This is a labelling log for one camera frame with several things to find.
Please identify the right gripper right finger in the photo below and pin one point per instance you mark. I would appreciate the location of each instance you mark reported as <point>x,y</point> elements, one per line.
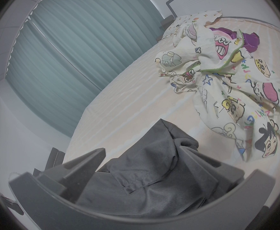
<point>202,164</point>

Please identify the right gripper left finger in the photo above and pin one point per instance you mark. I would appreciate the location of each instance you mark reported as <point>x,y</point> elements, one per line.
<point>82,174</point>

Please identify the black T-shirt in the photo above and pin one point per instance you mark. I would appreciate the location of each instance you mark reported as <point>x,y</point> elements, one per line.
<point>149,171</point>

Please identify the bed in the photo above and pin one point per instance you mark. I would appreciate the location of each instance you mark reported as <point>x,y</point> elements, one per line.
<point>142,92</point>

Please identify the black chest of drawers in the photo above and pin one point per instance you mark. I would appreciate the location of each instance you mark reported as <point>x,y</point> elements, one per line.
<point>54,156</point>

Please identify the white printed pyjama top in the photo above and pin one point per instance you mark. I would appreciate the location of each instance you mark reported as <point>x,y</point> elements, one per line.
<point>238,92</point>

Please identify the blue-green curtain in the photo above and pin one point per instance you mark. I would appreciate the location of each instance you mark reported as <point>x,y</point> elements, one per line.
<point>48,80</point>
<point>94,27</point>

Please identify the purple garment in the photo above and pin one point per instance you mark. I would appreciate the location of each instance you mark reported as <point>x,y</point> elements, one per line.
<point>250,41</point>

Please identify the white printed pillow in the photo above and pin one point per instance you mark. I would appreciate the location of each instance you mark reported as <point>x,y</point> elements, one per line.
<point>192,18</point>

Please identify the grey bedside table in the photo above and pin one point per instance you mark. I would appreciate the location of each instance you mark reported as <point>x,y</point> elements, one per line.
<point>167,20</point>

